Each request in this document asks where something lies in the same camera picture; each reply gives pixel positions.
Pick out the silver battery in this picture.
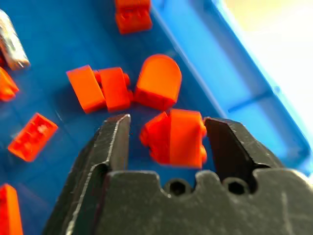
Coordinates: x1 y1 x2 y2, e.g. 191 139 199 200
0 9 31 71

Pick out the orange rounded toy brick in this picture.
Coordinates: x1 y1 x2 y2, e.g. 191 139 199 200
133 54 183 111

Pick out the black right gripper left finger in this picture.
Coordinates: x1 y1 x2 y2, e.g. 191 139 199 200
42 114 132 235

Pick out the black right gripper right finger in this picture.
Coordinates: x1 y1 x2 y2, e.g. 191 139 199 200
203 117 285 182

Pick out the blue plastic bin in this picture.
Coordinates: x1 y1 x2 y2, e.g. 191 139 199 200
0 0 313 235

